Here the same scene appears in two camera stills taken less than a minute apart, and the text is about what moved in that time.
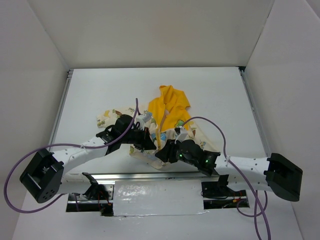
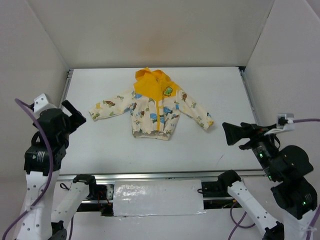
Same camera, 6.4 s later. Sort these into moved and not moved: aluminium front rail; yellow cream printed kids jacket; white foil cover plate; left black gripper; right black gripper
Moved: yellow cream printed kids jacket; left black gripper; right black gripper
Not moved: aluminium front rail; white foil cover plate
